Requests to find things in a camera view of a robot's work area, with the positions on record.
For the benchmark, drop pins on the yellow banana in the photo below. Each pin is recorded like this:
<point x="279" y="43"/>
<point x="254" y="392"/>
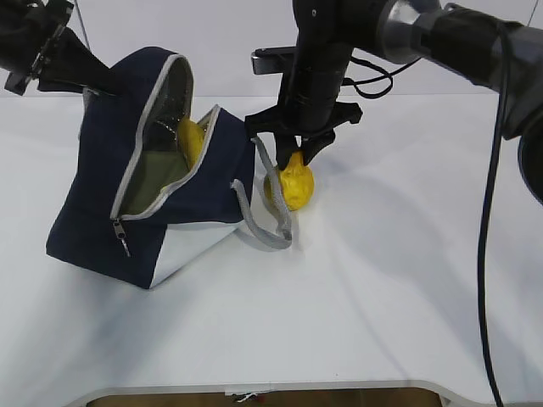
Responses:
<point x="190" y="140"/>

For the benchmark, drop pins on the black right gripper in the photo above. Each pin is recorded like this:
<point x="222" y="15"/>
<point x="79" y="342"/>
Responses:
<point x="307" y="104"/>

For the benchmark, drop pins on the green lid glass container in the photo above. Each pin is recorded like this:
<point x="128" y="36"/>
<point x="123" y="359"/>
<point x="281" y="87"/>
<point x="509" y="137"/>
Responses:
<point x="161" y="163"/>

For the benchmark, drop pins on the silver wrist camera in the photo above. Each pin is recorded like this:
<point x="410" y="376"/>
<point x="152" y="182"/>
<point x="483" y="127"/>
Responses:
<point x="272" y="60"/>

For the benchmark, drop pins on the yellow pear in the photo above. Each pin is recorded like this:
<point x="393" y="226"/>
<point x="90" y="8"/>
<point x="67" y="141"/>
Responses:
<point x="297" y="182"/>

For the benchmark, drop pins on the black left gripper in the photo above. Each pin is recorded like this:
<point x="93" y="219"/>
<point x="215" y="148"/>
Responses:
<point x="36" y="43"/>

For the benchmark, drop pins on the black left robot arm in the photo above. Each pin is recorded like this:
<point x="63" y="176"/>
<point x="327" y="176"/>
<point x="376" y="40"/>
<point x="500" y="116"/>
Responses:
<point x="37" y="44"/>

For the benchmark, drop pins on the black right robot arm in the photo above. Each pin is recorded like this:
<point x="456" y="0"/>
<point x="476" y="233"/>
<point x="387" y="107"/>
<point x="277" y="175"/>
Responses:
<point x="503" y="56"/>

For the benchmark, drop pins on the navy blue lunch bag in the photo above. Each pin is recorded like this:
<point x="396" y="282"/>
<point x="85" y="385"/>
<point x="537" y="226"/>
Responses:
<point x="233" y="183"/>

